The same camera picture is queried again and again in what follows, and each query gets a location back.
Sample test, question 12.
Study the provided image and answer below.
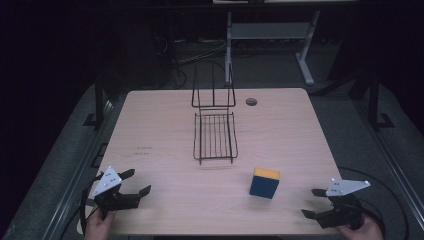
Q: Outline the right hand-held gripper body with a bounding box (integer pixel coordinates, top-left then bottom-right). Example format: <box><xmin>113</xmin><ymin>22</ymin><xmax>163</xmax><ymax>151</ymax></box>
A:
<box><xmin>316</xmin><ymin>177</ymin><xmax>372</xmax><ymax>231</ymax></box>

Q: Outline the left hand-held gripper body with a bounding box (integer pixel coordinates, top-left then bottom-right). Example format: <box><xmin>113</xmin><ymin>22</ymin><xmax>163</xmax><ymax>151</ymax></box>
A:
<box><xmin>92</xmin><ymin>165</ymin><xmax>141</xmax><ymax>221</ymax></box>

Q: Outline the blue and yellow sponge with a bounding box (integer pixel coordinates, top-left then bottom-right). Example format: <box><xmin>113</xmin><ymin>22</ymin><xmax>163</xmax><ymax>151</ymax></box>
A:
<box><xmin>248</xmin><ymin>167</ymin><xmax>281</xmax><ymax>200</ymax></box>

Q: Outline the black wire rack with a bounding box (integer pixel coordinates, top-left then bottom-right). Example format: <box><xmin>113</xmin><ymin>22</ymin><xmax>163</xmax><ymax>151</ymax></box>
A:
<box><xmin>191</xmin><ymin>62</ymin><xmax>239</xmax><ymax>166</ymax></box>

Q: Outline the person's right hand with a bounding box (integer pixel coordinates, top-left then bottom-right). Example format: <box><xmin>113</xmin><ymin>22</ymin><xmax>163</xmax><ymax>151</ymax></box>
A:
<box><xmin>336</xmin><ymin>212</ymin><xmax>385</xmax><ymax>240</ymax></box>

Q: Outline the person's left hand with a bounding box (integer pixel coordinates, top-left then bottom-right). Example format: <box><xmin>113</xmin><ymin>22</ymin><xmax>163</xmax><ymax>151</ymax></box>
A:
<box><xmin>84</xmin><ymin>207</ymin><xmax>116</xmax><ymax>240</ymax></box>

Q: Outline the grey metal stand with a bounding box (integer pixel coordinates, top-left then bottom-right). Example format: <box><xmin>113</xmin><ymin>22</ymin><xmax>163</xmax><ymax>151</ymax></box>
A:
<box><xmin>225</xmin><ymin>9</ymin><xmax>322</xmax><ymax>86</ymax></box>

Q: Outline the black cable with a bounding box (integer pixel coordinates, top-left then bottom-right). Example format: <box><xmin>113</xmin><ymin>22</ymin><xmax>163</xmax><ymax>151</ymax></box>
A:
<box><xmin>59</xmin><ymin>172</ymin><xmax>105</xmax><ymax>240</ymax></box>
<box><xmin>336</xmin><ymin>165</ymin><xmax>410</xmax><ymax>240</ymax></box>

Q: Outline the grey metal rail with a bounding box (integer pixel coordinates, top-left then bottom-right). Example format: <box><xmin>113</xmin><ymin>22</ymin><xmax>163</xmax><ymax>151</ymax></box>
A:
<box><xmin>354</xmin><ymin>99</ymin><xmax>424</xmax><ymax>231</ymax></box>
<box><xmin>41</xmin><ymin>99</ymin><xmax>116</xmax><ymax>240</ymax></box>

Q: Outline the black metal post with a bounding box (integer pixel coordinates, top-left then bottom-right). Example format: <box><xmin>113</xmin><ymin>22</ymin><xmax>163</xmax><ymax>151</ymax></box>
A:
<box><xmin>83</xmin><ymin>75</ymin><xmax>108</xmax><ymax>130</ymax></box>
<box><xmin>367</xmin><ymin>71</ymin><xmax>396</xmax><ymax>132</ymax></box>

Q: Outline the bundle of floor cables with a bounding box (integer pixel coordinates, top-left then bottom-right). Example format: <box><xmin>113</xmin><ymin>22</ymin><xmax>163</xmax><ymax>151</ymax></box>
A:
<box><xmin>154</xmin><ymin>35</ymin><xmax>228</xmax><ymax>90</ymax></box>

